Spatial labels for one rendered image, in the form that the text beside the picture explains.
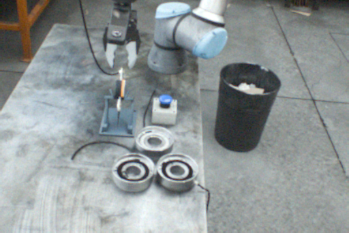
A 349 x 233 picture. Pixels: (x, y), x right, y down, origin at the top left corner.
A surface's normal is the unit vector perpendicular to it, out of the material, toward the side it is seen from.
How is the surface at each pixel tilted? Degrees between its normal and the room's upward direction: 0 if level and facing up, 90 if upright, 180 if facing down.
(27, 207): 0
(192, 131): 0
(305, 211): 0
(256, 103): 93
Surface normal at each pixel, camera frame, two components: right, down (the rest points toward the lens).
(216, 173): 0.10, -0.82
